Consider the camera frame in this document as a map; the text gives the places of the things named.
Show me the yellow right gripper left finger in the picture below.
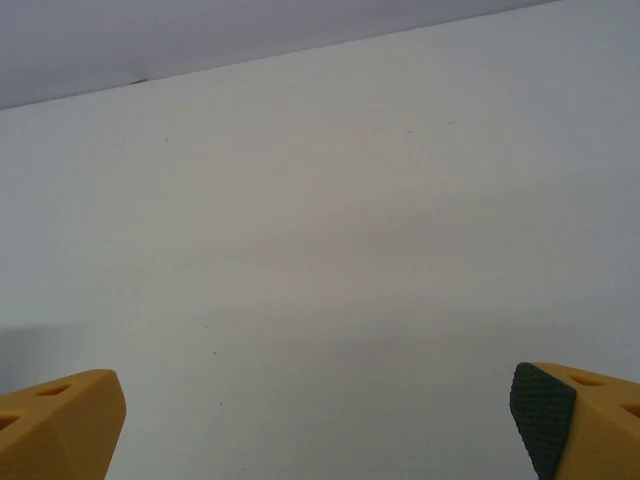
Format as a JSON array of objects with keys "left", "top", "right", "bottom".
[{"left": 0, "top": 369, "right": 127, "bottom": 480}]

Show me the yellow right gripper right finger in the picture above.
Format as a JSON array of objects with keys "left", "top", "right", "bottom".
[{"left": 508, "top": 362, "right": 640, "bottom": 480}]

